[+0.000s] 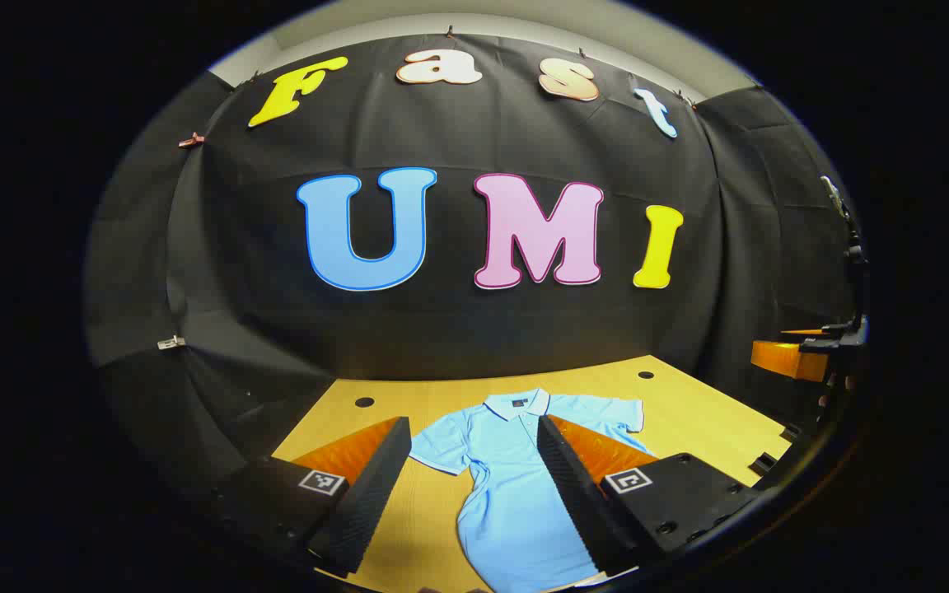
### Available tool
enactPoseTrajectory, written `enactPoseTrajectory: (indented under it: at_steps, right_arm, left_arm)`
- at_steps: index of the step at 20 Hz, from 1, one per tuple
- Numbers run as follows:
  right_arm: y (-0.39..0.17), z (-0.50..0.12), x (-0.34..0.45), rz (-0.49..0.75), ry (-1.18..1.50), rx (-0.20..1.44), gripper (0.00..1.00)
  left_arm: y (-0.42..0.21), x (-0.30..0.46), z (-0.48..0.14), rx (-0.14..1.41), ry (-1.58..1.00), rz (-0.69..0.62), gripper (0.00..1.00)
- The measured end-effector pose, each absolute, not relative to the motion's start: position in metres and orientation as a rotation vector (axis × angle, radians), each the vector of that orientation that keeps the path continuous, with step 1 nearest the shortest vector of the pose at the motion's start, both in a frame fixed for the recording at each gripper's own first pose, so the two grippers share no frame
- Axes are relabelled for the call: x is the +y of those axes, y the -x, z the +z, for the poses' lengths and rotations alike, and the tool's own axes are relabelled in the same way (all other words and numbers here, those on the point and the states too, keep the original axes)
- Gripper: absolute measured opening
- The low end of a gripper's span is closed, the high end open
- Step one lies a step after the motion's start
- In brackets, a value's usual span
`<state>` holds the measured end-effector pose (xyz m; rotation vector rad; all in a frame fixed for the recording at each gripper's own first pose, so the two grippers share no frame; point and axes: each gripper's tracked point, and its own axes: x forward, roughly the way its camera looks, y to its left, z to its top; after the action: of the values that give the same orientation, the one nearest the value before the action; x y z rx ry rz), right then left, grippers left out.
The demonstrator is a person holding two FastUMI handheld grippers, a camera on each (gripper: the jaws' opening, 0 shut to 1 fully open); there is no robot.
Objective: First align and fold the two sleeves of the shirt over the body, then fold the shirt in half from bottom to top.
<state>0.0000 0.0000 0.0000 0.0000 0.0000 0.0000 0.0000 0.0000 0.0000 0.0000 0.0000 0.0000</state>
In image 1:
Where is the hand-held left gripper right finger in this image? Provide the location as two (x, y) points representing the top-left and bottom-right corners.
(535, 414), (765, 577)

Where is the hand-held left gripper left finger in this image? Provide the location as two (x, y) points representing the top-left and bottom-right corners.
(207, 416), (414, 579)

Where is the light blue polo T-shirt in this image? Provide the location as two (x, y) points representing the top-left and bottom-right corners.
(409, 389), (647, 593)

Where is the black backdrop cloth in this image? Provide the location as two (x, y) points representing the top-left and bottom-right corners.
(83, 33), (863, 495)

